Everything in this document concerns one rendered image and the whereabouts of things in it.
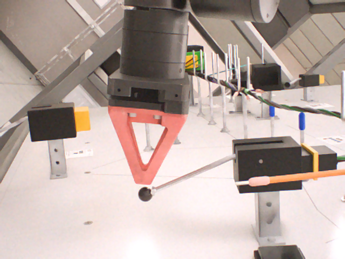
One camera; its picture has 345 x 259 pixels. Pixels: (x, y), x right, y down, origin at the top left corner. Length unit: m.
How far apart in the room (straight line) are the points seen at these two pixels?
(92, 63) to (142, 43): 0.93
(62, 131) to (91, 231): 0.21
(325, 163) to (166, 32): 0.18
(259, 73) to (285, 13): 0.55
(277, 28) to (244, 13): 1.13
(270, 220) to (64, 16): 7.69
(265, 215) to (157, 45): 0.18
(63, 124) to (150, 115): 0.29
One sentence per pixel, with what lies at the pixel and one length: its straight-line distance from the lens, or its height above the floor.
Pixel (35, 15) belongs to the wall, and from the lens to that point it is 8.17.
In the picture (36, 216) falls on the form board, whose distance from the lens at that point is 0.58.
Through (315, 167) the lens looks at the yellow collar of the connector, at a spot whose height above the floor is 1.17.
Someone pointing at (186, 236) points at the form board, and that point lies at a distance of 0.49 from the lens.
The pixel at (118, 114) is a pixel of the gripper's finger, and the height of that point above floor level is 1.07.
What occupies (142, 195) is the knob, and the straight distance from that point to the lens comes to 0.46.
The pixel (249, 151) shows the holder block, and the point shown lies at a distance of 0.43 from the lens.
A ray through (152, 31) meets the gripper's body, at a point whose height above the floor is 1.14.
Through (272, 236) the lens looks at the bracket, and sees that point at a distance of 0.48.
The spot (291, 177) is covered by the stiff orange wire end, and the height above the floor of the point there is 1.14.
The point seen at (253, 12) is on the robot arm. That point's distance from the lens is 0.38.
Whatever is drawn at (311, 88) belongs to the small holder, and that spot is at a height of 1.40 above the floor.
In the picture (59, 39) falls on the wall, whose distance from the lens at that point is 8.06.
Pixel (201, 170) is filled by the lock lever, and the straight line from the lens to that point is 0.45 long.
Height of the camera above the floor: 1.10
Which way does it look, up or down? level
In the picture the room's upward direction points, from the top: 48 degrees clockwise
